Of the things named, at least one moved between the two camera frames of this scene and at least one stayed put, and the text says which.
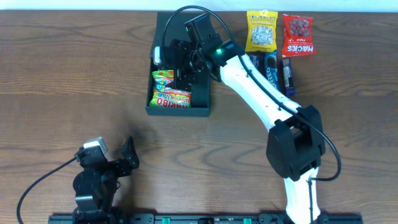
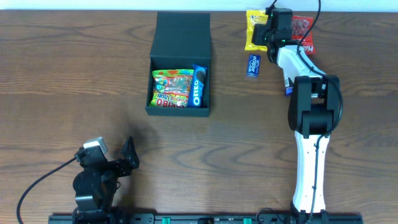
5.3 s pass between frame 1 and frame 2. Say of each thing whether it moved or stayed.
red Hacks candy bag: stayed
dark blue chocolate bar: stayed
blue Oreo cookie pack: moved
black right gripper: moved
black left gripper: stayed
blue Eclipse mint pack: stayed
